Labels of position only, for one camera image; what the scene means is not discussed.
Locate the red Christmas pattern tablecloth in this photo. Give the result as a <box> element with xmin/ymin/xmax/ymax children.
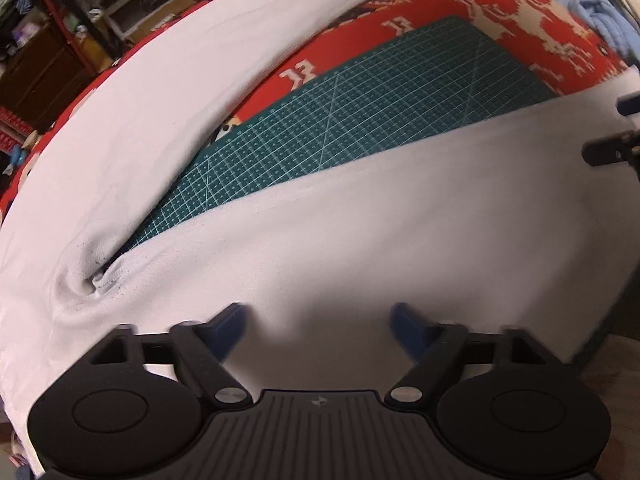
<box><xmin>0</xmin><ymin>0</ymin><xmax>629</xmax><ymax>221</ymax></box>

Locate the white sweatshirt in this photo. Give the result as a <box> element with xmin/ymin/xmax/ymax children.
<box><xmin>1</xmin><ymin>0</ymin><xmax>639</xmax><ymax>441</ymax></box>

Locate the light blue fleece garment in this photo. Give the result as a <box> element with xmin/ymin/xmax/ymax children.
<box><xmin>555</xmin><ymin>0</ymin><xmax>639</xmax><ymax>65</ymax></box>

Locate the green cutting mat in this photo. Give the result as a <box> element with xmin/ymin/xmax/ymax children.
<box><xmin>124</xmin><ymin>16</ymin><xmax>555</xmax><ymax>250</ymax></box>

